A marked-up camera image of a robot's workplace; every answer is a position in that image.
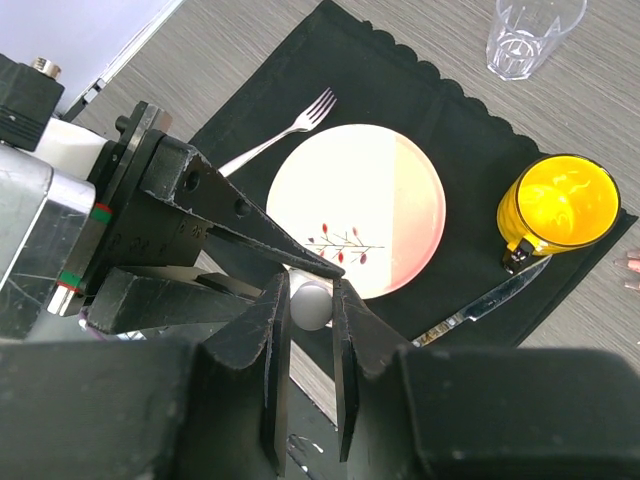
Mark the clear plastic cup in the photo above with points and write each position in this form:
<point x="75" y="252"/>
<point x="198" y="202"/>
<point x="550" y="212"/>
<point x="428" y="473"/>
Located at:
<point x="525" y="33"/>

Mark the mannequin hand with painted nails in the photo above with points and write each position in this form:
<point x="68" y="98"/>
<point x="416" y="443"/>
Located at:
<point x="631" y="262"/>

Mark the white nail polish cap brush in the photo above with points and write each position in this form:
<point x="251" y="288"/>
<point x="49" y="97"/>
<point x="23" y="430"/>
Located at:
<point x="310" y="300"/>

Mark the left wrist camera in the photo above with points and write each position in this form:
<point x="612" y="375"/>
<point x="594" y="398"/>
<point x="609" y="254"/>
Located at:
<point x="47" y="202"/>

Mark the silver table knife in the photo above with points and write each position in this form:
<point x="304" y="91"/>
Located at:
<point x="486" y="303"/>

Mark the yellow mug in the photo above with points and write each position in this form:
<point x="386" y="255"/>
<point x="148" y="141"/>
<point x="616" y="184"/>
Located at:
<point x="558" y="204"/>

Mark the silver fork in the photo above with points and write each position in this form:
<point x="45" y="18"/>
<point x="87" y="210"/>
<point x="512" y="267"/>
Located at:
<point x="306" y="122"/>

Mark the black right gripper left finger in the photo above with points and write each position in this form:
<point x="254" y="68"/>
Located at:
<point x="152" y="409"/>

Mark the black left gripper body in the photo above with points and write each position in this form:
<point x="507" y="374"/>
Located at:
<point x="141" y="230"/>

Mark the black cloth placemat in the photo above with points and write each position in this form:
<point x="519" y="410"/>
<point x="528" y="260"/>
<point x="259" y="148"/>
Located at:
<point x="477" y="148"/>

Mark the pink and cream plate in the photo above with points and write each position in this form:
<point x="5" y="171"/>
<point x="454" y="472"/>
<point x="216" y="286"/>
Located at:
<point x="367" y="199"/>

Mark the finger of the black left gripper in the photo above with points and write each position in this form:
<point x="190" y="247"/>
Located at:
<point x="179" y="176"/>
<point x="141" y="298"/>

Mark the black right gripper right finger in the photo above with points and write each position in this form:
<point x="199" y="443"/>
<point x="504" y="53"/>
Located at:
<point x="477" y="413"/>

